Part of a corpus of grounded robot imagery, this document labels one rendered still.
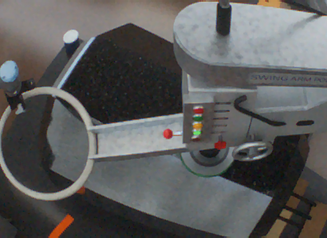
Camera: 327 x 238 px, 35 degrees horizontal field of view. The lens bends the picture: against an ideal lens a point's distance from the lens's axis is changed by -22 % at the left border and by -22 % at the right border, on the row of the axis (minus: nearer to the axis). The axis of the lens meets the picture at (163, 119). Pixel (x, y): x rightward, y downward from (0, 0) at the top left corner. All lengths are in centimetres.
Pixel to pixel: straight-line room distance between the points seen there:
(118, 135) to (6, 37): 176
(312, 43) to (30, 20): 255
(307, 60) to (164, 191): 107
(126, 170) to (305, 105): 91
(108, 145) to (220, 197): 47
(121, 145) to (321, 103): 85
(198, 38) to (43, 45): 219
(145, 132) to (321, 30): 94
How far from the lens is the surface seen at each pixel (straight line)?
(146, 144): 220
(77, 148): 248
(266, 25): 158
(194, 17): 156
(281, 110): 181
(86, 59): 251
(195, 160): 228
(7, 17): 390
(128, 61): 248
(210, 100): 164
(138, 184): 242
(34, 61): 358
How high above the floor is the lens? 302
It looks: 67 degrees down
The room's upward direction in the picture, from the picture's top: 2 degrees counter-clockwise
